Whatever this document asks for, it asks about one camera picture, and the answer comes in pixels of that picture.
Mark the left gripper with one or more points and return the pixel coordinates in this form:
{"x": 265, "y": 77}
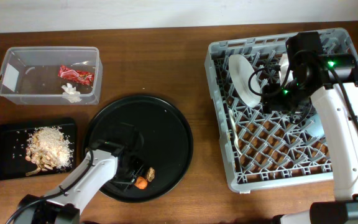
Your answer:
{"x": 138, "y": 163}

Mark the orange carrot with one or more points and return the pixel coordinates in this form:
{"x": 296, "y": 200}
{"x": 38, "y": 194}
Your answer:
{"x": 141, "y": 183}

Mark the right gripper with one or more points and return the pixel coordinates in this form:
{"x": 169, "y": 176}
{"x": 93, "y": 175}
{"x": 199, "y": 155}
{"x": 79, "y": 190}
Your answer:
{"x": 270, "y": 99}

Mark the clear plastic bin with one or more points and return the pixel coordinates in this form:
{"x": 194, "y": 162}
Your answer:
{"x": 29, "y": 75}

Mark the round black tray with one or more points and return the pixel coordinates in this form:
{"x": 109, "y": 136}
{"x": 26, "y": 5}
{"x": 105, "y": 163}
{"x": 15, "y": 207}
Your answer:
{"x": 167, "y": 142}

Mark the grey dishwasher rack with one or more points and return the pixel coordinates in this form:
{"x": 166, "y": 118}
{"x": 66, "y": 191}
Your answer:
{"x": 276, "y": 150}

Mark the rice and peanut shells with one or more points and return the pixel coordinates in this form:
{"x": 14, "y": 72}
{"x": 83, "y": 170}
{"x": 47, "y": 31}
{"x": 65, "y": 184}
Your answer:
{"x": 48, "y": 148}

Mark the brown walnut piece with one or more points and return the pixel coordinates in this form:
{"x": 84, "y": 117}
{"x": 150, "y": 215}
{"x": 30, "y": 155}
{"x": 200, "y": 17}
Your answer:
{"x": 150, "y": 174}

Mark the grey plate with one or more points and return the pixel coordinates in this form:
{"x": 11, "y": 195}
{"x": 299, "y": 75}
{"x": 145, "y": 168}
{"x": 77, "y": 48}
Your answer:
{"x": 240, "y": 71}

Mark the red snack wrapper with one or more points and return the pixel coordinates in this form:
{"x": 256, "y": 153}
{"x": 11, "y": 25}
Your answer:
{"x": 77, "y": 76}

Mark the white plastic fork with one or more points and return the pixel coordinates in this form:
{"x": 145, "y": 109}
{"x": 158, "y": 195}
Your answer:
{"x": 234, "y": 131}

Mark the white tissue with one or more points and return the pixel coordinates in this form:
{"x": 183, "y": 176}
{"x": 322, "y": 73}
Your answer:
{"x": 70, "y": 93}

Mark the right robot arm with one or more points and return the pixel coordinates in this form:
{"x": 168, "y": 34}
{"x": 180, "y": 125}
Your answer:
{"x": 329, "y": 83}

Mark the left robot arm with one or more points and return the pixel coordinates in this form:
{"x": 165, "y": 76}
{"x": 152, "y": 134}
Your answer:
{"x": 105, "y": 161}

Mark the small blue cup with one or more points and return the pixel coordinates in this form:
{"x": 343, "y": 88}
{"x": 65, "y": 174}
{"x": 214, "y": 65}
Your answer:
{"x": 314, "y": 127}

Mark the black rectangular tray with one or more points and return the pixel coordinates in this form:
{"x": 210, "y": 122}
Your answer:
{"x": 15, "y": 137}

